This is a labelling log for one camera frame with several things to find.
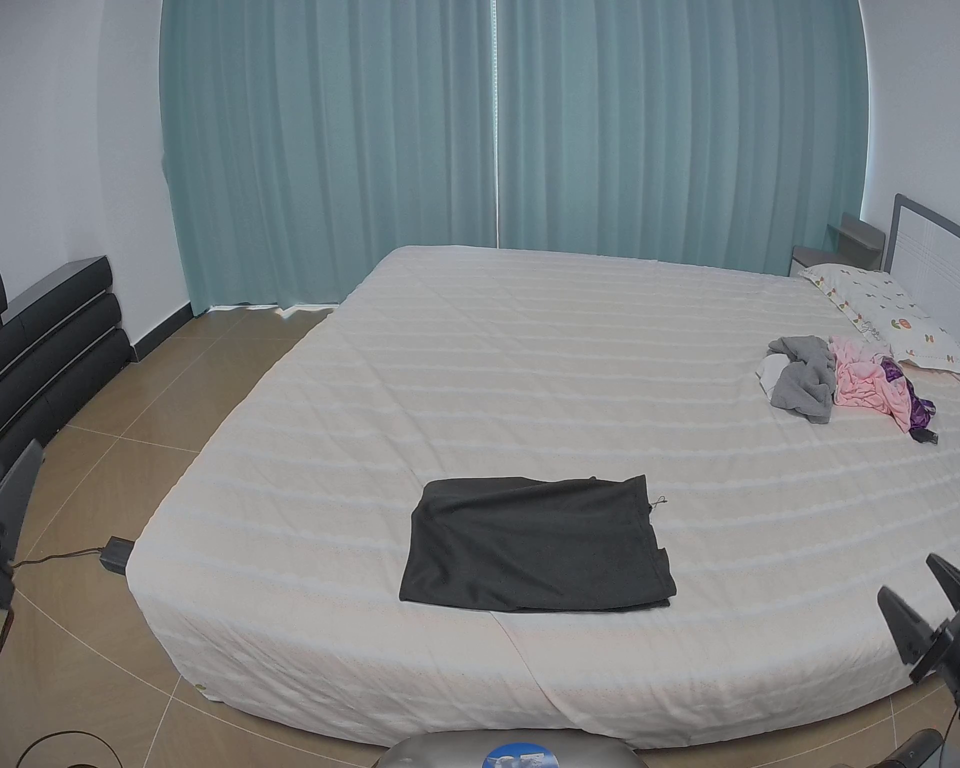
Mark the grey bedside table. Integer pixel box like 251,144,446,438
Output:
791,212,887,279

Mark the black T-shirt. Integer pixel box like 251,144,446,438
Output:
399,474,678,615

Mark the black cable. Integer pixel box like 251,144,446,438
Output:
13,548,106,569
18,730,123,768

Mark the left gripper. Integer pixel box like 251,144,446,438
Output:
0,438,46,610

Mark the pink garment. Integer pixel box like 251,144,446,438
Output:
828,335,913,433

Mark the grey garment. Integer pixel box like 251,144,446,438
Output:
766,335,838,426

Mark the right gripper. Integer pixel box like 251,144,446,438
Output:
876,552,960,685

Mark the black power adapter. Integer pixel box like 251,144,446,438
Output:
100,535,137,579

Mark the purple garment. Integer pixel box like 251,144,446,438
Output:
881,357,938,435

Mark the bed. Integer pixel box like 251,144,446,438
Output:
125,193,960,751

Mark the black chest of drawers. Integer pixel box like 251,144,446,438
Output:
0,255,133,468

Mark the white printed pillow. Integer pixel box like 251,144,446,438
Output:
798,262,960,374

